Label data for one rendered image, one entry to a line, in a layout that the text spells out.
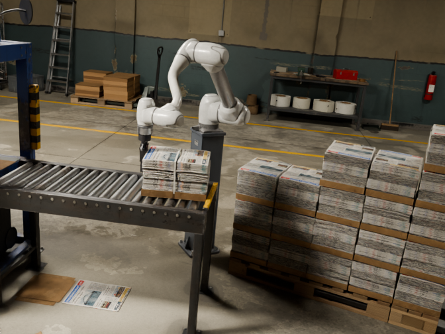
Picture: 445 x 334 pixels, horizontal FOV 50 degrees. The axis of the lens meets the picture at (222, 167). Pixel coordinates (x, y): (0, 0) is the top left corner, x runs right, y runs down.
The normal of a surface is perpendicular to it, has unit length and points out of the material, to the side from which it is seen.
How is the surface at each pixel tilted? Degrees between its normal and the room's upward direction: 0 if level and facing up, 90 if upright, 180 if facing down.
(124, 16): 90
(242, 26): 90
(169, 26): 90
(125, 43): 90
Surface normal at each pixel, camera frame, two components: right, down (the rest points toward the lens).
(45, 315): 0.09, -0.95
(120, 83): -0.13, 0.29
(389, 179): -0.42, 0.24
